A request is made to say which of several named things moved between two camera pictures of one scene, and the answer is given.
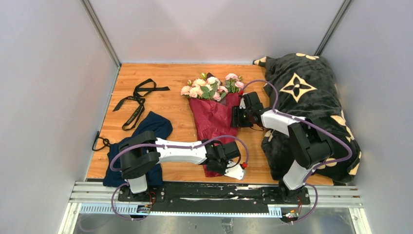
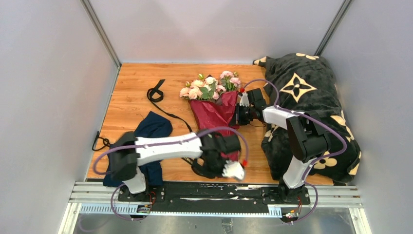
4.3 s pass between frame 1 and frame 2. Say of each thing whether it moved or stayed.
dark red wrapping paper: stayed
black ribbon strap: moved
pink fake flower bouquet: stayed
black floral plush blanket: stayed
